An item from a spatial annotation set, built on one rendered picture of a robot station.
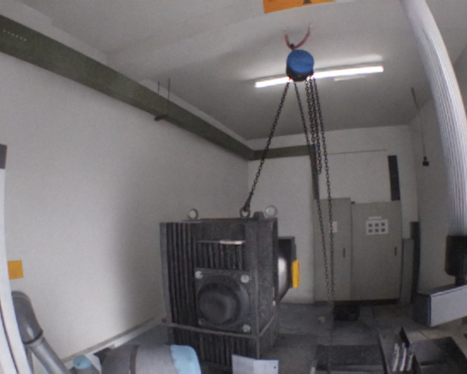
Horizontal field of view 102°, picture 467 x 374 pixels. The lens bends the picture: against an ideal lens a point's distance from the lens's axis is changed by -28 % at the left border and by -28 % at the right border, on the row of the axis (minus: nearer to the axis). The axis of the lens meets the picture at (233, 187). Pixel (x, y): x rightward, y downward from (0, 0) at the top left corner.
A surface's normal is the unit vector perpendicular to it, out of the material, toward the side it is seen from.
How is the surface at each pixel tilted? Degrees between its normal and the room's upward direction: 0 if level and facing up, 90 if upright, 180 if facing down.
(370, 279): 90
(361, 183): 90
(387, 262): 90
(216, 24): 90
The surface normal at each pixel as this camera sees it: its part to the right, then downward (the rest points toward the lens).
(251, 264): -0.39, -0.07
